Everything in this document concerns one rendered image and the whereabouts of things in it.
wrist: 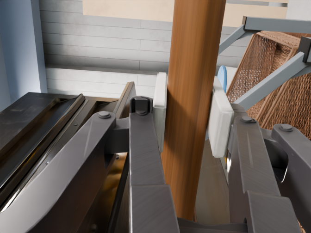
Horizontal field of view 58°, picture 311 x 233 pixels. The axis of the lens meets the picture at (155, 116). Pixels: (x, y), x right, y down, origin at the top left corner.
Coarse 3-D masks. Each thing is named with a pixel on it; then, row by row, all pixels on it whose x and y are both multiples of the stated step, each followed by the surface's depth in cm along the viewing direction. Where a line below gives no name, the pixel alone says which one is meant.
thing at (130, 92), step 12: (132, 84) 166; (132, 96) 160; (120, 108) 132; (120, 156) 118; (120, 168) 116; (108, 180) 97; (108, 192) 96; (96, 204) 82; (108, 204) 95; (96, 216) 82; (108, 216) 94; (84, 228) 72
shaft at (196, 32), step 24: (192, 0) 15; (216, 0) 15; (192, 24) 16; (216, 24) 16; (192, 48) 16; (216, 48) 17; (168, 72) 18; (192, 72) 17; (168, 96) 18; (192, 96) 17; (168, 120) 19; (192, 120) 18; (168, 144) 19; (192, 144) 19; (168, 168) 20; (192, 168) 19; (192, 192) 20; (192, 216) 22
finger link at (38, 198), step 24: (96, 120) 14; (72, 144) 11; (96, 144) 12; (48, 168) 10; (72, 168) 10; (96, 168) 12; (24, 192) 9; (48, 192) 9; (72, 192) 10; (96, 192) 12; (0, 216) 8; (24, 216) 8; (48, 216) 8; (72, 216) 10
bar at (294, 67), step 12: (252, 24) 95; (264, 24) 94; (276, 24) 94; (288, 24) 94; (300, 24) 94; (228, 36) 99; (240, 36) 97; (300, 48) 54; (300, 60) 53; (276, 72) 55; (288, 72) 54; (300, 72) 54; (264, 84) 55; (276, 84) 55; (252, 96) 56; (264, 96) 56
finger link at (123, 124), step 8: (120, 120) 15; (128, 120) 15; (120, 128) 14; (128, 128) 14; (112, 136) 14; (120, 136) 14; (128, 136) 14; (112, 144) 14; (120, 144) 14; (128, 144) 15; (104, 152) 14; (112, 152) 14; (120, 152) 15
